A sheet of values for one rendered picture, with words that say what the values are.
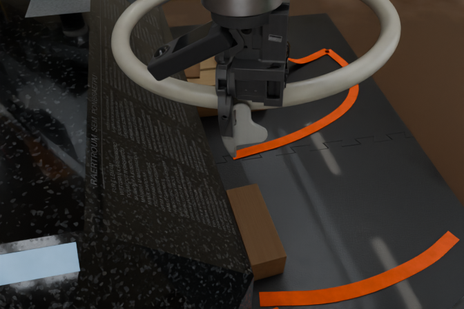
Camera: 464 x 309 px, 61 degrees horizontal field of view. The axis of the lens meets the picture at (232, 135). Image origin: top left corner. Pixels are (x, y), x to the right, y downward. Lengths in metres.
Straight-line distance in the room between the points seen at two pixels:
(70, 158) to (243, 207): 0.84
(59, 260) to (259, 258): 0.81
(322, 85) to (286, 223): 1.02
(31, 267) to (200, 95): 0.31
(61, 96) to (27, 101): 0.06
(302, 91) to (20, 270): 0.43
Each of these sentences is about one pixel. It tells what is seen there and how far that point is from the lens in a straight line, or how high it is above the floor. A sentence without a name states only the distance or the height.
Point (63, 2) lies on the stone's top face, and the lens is 1.08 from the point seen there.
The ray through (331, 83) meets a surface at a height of 0.96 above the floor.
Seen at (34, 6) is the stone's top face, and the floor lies 0.83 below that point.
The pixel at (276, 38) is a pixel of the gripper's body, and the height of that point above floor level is 1.04.
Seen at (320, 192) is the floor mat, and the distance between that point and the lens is 1.60.
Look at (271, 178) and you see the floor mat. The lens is 1.61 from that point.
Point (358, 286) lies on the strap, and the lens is 1.43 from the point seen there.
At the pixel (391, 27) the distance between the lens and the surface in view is 0.67.
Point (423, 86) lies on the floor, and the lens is 2.28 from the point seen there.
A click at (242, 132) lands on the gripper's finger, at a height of 0.92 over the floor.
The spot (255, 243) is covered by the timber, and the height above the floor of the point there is 0.13.
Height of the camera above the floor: 1.28
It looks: 46 degrees down
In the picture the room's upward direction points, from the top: straight up
